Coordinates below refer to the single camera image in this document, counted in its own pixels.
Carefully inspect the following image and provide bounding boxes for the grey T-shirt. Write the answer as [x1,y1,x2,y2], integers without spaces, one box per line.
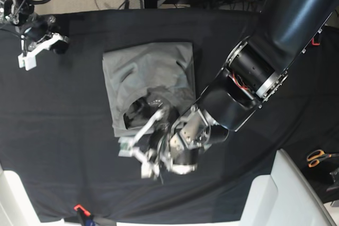
[102,42,196,138]

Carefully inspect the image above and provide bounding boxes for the white box left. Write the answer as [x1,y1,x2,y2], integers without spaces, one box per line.
[0,164,66,226]

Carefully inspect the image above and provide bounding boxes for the black object right edge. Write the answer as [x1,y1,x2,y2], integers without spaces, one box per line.
[326,168,339,192]

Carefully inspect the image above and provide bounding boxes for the orange handled scissors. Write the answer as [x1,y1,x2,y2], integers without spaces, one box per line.
[306,149,338,168]

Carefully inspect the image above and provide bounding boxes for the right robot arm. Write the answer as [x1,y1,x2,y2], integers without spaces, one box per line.
[1,0,69,56]

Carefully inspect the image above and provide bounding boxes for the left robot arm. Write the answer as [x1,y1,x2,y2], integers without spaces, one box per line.
[119,0,338,178]

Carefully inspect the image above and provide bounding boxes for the red blue clamp bottom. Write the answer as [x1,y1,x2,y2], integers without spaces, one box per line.
[74,204,96,226]

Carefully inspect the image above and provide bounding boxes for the white box right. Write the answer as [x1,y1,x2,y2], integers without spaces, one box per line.
[239,149,336,225]

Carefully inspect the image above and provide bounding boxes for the red black clamp right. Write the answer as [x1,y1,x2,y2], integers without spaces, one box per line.
[311,29,322,47]

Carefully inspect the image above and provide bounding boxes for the white box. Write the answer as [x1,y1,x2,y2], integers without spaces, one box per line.
[239,149,336,225]
[0,164,66,226]

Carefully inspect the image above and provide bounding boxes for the black table cloth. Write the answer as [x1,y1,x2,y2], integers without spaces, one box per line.
[1,9,338,224]

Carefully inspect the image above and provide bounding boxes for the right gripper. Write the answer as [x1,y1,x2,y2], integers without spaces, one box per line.
[1,0,69,55]

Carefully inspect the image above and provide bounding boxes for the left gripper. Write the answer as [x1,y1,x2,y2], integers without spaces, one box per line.
[124,96,229,184]

